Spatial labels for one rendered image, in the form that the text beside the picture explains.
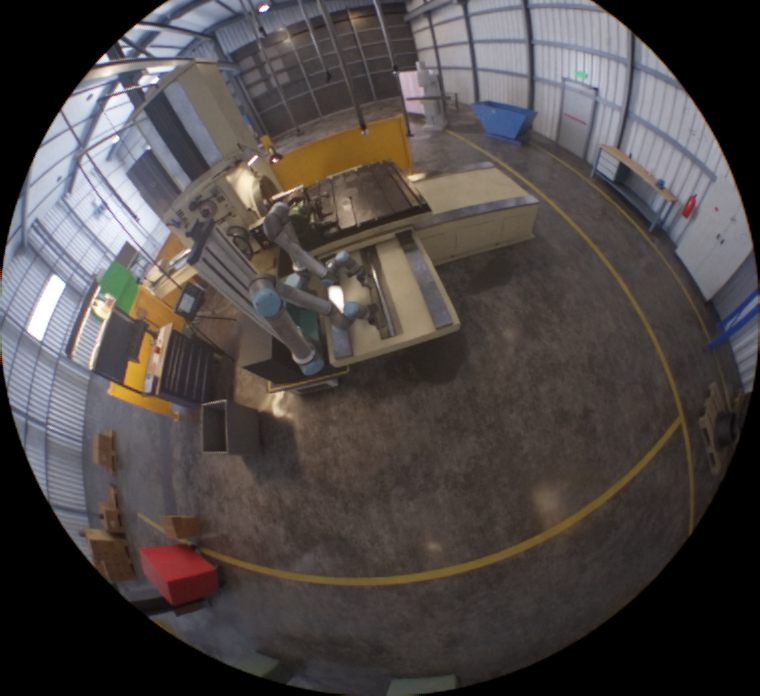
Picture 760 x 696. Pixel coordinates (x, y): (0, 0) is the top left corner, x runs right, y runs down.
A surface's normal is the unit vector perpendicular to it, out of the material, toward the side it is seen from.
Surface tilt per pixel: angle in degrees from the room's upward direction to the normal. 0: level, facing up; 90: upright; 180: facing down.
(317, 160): 90
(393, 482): 0
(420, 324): 0
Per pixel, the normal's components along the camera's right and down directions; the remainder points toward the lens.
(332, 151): 0.22, 0.82
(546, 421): -0.22, -0.49
